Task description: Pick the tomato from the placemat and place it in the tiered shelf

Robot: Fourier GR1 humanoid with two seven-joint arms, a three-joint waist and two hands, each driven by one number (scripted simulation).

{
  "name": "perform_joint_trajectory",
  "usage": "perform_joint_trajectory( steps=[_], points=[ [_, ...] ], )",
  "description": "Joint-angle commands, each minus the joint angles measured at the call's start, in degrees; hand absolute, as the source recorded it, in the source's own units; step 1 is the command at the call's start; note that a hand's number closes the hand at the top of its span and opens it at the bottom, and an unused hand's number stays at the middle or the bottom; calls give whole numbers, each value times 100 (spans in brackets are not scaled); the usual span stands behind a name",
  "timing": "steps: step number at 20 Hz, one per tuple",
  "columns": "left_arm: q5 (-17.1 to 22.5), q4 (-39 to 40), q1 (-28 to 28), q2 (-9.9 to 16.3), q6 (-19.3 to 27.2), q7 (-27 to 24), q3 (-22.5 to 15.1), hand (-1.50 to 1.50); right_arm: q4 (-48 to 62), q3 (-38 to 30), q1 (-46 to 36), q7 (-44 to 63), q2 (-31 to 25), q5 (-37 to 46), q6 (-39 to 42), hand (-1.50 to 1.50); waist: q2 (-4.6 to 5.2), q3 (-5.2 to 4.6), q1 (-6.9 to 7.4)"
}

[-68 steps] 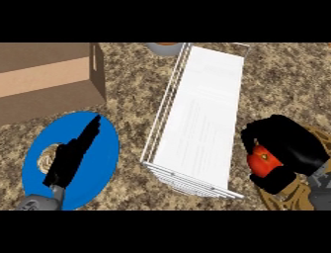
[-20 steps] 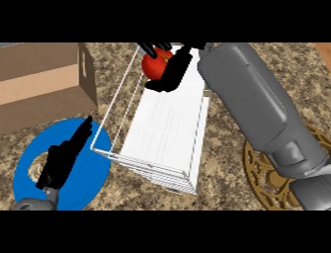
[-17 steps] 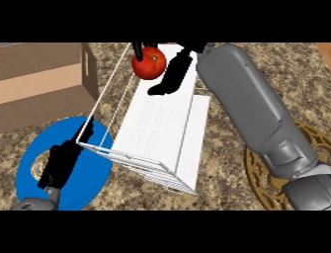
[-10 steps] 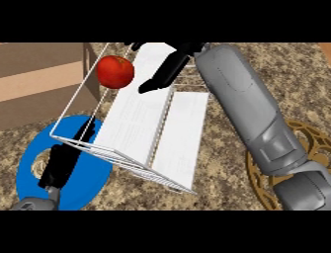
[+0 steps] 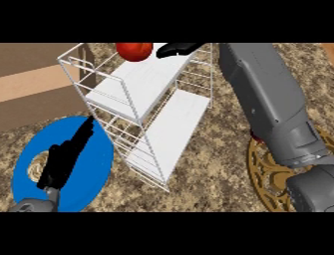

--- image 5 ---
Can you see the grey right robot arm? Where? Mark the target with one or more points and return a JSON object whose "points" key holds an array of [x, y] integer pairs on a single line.
{"points": [[266, 99]]}

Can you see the brown gold round placemat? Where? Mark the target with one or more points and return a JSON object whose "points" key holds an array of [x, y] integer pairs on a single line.
{"points": [[266, 181]]}

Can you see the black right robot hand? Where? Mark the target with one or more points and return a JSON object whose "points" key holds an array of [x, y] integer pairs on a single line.
{"points": [[176, 49]]}

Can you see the small dark red thing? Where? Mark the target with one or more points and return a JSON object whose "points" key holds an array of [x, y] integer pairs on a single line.
{"points": [[256, 136]]}

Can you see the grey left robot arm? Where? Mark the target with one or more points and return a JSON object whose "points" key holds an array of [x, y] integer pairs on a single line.
{"points": [[38, 204]]}

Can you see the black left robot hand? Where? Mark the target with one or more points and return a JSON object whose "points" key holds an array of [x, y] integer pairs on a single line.
{"points": [[67, 159]]}

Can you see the blue round plate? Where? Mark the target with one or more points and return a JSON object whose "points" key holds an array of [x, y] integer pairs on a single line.
{"points": [[93, 172]]}

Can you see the red tomato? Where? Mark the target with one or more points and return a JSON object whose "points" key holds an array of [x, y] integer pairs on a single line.
{"points": [[133, 51]]}

